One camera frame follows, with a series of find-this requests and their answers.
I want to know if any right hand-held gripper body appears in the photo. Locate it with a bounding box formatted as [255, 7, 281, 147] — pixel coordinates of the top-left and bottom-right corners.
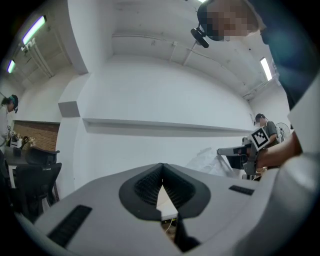
[241, 126, 273, 180]

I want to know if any black head camera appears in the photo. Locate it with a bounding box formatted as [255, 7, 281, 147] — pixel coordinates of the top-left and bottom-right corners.
[190, 26, 210, 49]

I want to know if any person's dark shirt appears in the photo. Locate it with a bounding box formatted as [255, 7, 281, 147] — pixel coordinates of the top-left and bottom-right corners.
[247, 0, 320, 111]

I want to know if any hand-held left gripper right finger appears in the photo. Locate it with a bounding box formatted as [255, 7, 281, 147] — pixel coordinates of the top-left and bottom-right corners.
[162, 162, 274, 256]

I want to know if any black office chair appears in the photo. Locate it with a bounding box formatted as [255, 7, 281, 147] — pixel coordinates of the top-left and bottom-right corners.
[14, 147, 63, 223]

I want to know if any dark desk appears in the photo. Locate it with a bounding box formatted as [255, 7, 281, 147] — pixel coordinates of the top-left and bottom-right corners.
[4, 146, 28, 189]

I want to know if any white ceiling pipe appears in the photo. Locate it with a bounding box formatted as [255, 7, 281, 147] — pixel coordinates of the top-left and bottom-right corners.
[111, 33, 251, 76]

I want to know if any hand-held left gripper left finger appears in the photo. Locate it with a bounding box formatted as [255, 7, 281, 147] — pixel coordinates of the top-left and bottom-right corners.
[34, 162, 181, 256]

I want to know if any standing fan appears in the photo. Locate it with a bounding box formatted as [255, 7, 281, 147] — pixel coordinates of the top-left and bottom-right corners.
[274, 122, 291, 144]

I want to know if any person's right forearm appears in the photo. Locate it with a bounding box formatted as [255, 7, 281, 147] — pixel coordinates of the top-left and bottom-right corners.
[257, 131, 304, 171]

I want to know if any white table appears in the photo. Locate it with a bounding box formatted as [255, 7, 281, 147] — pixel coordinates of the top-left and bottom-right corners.
[156, 184, 179, 221]

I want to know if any grey wall panel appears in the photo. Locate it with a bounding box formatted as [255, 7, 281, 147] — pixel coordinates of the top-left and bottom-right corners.
[57, 101, 81, 118]

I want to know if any person's head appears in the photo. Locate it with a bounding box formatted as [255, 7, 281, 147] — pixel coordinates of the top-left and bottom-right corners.
[196, 0, 266, 42]

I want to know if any grey wall ledge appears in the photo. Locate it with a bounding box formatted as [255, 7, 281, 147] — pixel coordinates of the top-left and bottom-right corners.
[82, 117, 256, 138]

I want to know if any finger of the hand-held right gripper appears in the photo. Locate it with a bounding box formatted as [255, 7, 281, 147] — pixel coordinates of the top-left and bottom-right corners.
[226, 155, 245, 170]
[217, 146, 248, 156]

